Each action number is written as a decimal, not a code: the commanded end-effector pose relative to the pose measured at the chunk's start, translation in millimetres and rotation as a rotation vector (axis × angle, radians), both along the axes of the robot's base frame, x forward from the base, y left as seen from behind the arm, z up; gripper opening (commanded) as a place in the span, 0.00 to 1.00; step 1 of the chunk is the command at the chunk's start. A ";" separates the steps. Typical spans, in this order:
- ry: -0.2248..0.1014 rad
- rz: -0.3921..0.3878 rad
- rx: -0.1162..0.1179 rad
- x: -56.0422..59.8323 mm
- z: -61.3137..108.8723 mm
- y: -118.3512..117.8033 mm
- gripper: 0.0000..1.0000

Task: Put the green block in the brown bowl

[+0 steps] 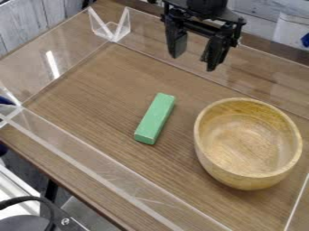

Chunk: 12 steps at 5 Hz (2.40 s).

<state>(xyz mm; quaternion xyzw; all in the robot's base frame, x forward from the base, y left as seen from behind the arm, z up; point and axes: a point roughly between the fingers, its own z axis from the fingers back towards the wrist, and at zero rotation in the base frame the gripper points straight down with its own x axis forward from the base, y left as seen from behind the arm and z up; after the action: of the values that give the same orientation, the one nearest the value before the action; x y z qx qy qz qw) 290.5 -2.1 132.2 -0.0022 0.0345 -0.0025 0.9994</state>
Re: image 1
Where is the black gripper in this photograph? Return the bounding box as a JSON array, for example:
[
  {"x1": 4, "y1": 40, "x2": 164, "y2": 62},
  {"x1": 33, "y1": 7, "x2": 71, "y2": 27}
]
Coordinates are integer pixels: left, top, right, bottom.
[{"x1": 161, "y1": 0, "x2": 246, "y2": 71}]

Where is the green rectangular block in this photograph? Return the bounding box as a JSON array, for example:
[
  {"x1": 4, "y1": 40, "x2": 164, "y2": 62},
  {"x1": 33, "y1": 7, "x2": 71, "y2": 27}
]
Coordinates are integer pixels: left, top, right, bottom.
[{"x1": 133, "y1": 93, "x2": 175, "y2": 145}]

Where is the light wooden bowl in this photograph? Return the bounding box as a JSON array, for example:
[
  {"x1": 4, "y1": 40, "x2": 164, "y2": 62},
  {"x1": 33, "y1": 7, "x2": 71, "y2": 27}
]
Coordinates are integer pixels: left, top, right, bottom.
[{"x1": 192, "y1": 97, "x2": 302, "y2": 190}]

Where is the white container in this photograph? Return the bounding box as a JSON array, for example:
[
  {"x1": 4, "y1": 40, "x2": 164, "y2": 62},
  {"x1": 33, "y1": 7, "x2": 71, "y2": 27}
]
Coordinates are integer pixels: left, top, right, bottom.
[{"x1": 272, "y1": 13, "x2": 309, "y2": 51}]

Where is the blue object at right edge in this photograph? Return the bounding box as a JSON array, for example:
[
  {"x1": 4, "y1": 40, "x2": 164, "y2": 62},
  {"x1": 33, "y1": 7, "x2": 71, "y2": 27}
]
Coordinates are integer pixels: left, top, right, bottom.
[{"x1": 301, "y1": 33, "x2": 309, "y2": 48}]

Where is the black table leg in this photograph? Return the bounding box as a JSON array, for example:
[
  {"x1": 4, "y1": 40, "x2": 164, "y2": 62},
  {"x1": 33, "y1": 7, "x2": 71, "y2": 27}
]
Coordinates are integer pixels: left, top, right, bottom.
[{"x1": 42, "y1": 180, "x2": 58, "y2": 202}]

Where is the black cable loop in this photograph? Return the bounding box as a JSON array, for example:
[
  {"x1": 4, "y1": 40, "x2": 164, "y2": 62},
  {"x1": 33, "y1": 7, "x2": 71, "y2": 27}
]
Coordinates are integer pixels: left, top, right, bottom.
[{"x1": 0, "y1": 196, "x2": 57, "y2": 231}]

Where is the grey metal bracket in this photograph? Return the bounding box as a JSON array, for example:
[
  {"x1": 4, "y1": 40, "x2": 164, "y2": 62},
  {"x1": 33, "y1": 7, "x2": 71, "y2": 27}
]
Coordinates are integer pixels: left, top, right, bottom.
[{"x1": 41, "y1": 199, "x2": 89, "y2": 231}]

